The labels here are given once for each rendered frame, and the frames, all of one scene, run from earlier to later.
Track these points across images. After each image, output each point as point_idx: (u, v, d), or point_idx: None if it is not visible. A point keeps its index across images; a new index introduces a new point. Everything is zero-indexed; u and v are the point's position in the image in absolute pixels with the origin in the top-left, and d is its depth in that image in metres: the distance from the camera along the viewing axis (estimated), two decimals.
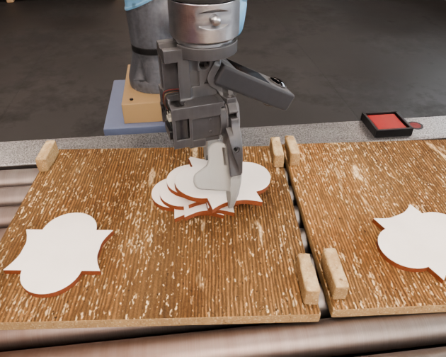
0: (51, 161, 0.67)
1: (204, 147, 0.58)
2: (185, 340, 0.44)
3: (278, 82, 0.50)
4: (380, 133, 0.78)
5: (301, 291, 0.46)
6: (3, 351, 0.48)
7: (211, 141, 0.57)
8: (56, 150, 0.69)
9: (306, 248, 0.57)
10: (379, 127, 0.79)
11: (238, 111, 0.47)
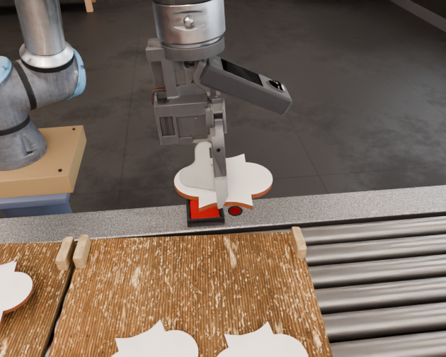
0: None
1: None
2: None
3: (275, 86, 0.48)
4: (192, 223, 0.81)
5: None
6: None
7: None
8: None
9: None
10: (192, 215, 0.82)
11: (224, 112, 0.46)
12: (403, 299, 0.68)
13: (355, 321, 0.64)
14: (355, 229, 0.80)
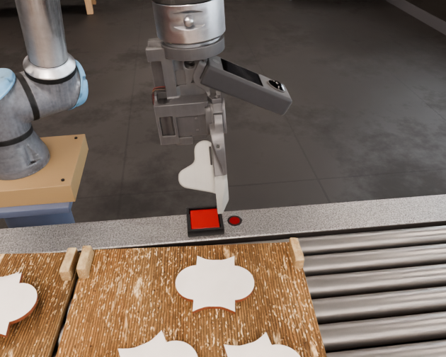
0: None
1: None
2: None
3: (275, 85, 0.48)
4: (192, 233, 0.82)
5: None
6: None
7: None
8: None
9: None
10: (192, 225, 0.84)
11: (224, 112, 0.46)
12: (398, 309, 0.70)
13: (350, 331, 0.65)
14: (352, 239, 0.82)
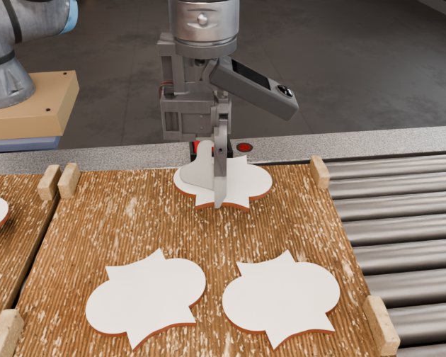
0: None
1: None
2: None
3: (283, 91, 0.48)
4: (195, 157, 0.71)
5: None
6: None
7: None
8: None
9: None
10: (197, 149, 0.72)
11: (230, 113, 0.46)
12: (444, 233, 0.58)
13: (389, 253, 0.54)
14: (382, 164, 0.70)
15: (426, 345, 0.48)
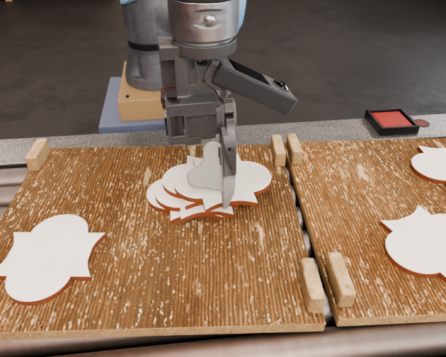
0: (42, 161, 0.64)
1: None
2: (181, 351, 0.41)
3: (281, 85, 0.49)
4: (385, 131, 0.75)
5: (305, 298, 0.43)
6: None
7: (214, 140, 0.57)
8: (47, 149, 0.67)
9: (309, 251, 0.54)
10: (384, 124, 0.76)
11: (235, 112, 0.47)
12: None
13: None
14: None
15: None
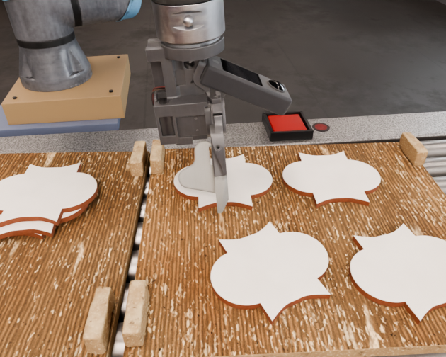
0: None
1: None
2: None
3: (275, 86, 0.48)
4: (275, 136, 0.69)
5: (87, 336, 0.37)
6: None
7: None
8: None
9: None
10: (275, 129, 0.70)
11: (224, 112, 0.46)
12: None
13: None
14: None
15: None
